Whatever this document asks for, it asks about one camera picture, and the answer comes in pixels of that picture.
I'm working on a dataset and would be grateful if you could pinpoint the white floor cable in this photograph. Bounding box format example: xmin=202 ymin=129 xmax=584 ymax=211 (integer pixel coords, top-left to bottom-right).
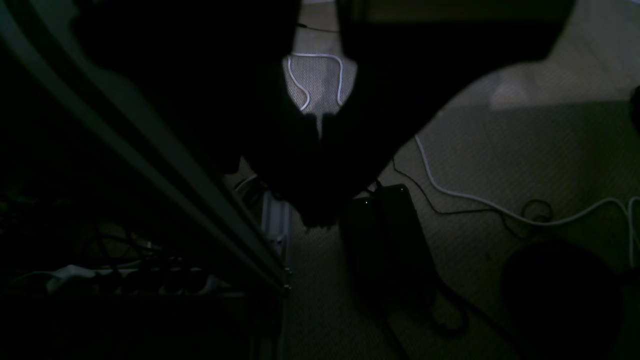
xmin=414 ymin=135 xmax=640 ymax=268

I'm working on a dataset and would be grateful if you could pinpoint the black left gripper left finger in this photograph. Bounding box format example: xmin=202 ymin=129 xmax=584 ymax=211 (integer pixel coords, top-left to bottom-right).
xmin=75 ymin=0 xmax=321 ymax=221

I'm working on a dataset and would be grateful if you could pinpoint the white power strip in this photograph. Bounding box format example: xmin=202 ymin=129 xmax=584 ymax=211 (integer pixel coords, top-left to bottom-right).
xmin=8 ymin=265 xmax=233 ymax=296

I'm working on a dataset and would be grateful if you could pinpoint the black power brick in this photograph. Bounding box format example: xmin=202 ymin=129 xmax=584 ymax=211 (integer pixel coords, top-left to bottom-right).
xmin=338 ymin=183 xmax=438 ymax=303

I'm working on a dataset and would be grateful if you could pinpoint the aluminium table frame rail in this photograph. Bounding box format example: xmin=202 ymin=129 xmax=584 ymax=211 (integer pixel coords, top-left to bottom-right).
xmin=1 ymin=0 xmax=286 ymax=294

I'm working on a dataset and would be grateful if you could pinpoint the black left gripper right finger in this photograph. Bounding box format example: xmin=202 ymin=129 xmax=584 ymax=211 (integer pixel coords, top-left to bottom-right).
xmin=320 ymin=0 xmax=575 ymax=226

